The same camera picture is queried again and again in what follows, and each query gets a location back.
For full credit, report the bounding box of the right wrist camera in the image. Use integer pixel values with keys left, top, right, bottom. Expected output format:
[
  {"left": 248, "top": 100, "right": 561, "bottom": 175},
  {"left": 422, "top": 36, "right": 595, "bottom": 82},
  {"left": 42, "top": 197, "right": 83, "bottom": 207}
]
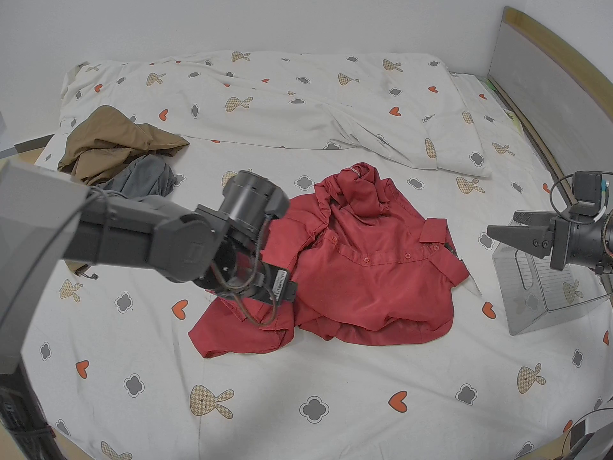
[{"left": 571, "top": 171, "right": 609, "bottom": 218}]

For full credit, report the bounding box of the red shirt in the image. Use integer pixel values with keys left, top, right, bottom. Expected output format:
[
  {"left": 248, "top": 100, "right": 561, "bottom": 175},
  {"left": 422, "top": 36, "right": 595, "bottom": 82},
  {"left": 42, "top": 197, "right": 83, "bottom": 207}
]
[{"left": 188, "top": 162, "right": 483, "bottom": 359}]

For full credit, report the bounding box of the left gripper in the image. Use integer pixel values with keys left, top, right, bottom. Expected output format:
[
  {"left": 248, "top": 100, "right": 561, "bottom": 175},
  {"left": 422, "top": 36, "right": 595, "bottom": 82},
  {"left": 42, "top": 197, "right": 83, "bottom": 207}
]
[{"left": 207, "top": 245, "right": 299, "bottom": 305}]

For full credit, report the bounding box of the bed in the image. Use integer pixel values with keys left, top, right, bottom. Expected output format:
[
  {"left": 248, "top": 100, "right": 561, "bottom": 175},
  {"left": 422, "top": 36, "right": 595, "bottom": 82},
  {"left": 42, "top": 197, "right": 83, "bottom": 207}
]
[{"left": 0, "top": 7, "right": 613, "bottom": 460}]

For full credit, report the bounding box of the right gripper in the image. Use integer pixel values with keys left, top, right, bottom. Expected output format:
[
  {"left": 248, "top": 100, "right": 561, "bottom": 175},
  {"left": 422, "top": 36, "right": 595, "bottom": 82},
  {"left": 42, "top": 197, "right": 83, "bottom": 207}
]
[{"left": 487, "top": 211, "right": 613, "bottom": 273}]

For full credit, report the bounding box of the white printed quilt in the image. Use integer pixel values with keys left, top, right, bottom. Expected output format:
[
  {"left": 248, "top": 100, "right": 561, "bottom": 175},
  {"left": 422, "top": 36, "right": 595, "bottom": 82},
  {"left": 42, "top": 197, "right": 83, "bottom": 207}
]
[{"left": 60, "top": 50, "right": 494, "bottom": 179}]

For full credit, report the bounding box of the grey garment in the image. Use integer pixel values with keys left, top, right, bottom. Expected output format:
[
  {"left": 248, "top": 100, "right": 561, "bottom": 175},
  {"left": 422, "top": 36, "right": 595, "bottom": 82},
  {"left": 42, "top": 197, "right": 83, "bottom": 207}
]
[{"left": 98, "top": 155, "right": 175, "bottom": 205}]

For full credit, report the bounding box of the black braided cable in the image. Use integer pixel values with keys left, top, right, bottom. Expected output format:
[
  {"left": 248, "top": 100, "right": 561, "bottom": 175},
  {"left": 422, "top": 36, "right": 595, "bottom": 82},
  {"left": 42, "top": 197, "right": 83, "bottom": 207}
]
[{"left": 223, "top": 214, "right": 288, "bottom": 328}]

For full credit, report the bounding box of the brown garment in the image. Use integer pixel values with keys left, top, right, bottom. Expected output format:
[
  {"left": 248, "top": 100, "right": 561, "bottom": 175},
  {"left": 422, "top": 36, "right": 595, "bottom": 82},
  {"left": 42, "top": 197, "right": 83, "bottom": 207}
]
[{"left": 57, "top": 105, "right": 191, "bottom": 280}]

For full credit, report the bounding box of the clear plastic box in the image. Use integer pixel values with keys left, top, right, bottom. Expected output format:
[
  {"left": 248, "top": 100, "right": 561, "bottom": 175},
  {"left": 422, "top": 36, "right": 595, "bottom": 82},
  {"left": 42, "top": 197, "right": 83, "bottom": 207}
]
[{"left": 492, "top": 218, "right": 613, "bottom": 336}]

